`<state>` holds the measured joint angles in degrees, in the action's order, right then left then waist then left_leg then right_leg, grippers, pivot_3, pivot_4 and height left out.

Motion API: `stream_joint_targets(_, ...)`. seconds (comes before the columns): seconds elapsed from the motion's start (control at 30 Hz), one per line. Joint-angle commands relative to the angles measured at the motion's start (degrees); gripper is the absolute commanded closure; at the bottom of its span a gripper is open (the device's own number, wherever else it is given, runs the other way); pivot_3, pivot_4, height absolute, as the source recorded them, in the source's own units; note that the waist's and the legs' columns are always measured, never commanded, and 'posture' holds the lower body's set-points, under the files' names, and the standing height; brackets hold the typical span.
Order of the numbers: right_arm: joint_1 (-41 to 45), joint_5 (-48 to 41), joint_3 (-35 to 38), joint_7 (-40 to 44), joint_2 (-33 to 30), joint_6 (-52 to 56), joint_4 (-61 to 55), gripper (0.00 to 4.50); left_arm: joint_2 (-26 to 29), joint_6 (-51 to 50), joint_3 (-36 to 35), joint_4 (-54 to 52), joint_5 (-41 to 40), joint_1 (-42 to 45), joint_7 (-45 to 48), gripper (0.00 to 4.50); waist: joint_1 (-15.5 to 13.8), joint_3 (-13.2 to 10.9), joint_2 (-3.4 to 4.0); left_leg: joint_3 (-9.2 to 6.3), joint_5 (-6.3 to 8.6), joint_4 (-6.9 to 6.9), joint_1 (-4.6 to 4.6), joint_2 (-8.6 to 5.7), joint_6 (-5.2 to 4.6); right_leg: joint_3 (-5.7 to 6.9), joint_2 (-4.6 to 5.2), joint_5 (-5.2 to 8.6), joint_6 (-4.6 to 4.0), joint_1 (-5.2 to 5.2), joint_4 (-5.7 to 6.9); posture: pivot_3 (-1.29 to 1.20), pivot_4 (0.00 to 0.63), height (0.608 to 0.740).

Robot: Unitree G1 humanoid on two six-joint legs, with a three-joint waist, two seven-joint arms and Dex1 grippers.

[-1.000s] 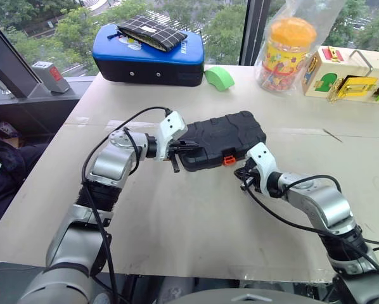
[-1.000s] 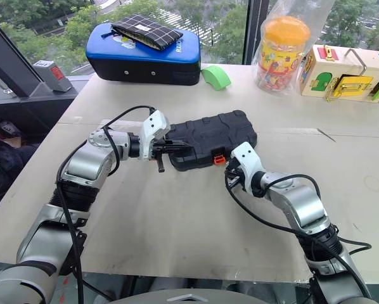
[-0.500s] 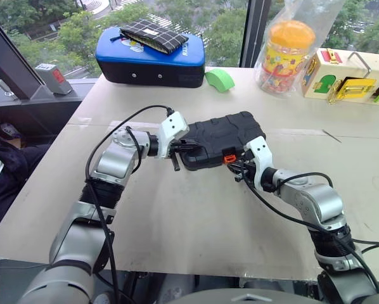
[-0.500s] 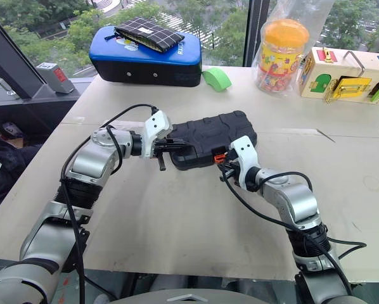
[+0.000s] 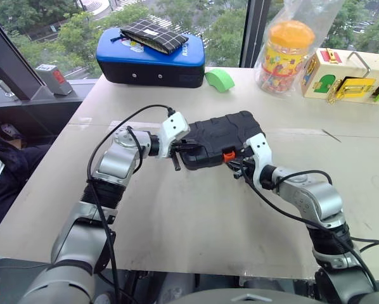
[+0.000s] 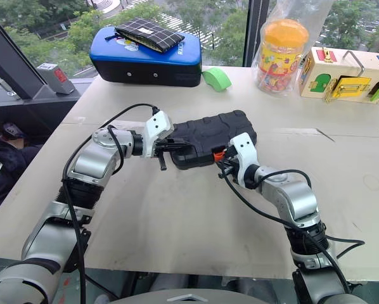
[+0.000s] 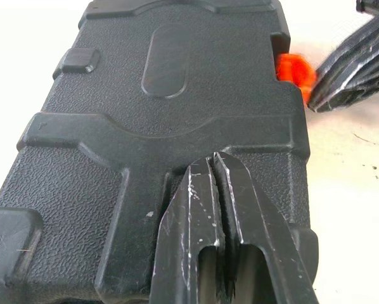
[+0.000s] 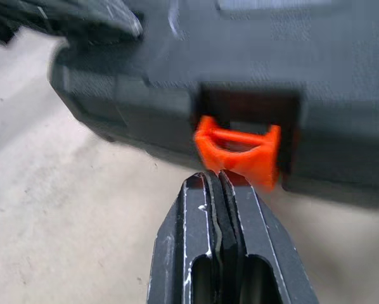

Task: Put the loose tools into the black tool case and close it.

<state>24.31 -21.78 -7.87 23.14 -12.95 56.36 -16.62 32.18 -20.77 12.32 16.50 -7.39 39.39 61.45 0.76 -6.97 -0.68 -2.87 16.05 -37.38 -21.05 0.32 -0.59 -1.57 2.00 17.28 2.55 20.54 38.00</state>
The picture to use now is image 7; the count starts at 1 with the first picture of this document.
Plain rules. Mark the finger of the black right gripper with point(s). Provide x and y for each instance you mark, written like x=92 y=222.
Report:
x=360 y=85
x=360 y=47

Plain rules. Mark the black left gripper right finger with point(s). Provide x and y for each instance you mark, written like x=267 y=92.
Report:
x=256 y=228

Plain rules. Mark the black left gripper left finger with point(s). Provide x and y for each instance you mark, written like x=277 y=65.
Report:
x=183 y=221

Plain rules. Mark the black plastic tool case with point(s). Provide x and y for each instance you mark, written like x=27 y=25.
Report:
x=113 y=126

